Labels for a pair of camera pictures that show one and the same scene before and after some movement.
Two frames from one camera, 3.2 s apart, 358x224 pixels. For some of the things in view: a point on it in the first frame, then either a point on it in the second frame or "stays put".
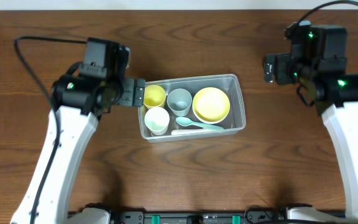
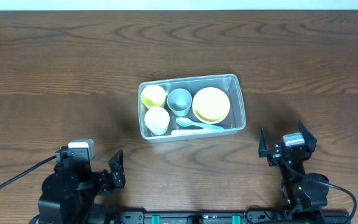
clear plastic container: [192, 107] stays put
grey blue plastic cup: [179, 101] stays put
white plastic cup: [157, 120] stays put
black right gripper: [273, 63] → [275, 156]
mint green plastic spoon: [186, 121] stays put
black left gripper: [131, 99] → [109, 185]
